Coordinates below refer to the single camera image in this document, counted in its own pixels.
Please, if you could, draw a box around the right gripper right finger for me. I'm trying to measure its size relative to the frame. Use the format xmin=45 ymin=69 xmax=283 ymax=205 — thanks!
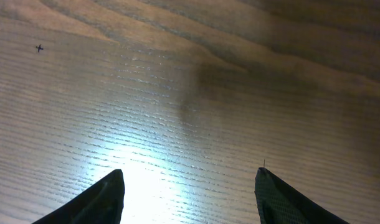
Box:
xmin=255 ymin=167 xmax=348 ymax=224

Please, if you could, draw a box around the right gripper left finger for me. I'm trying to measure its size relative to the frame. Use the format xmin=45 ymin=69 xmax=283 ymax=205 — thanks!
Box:
xmin=34 ymin=169 xmax=125 ymax=224

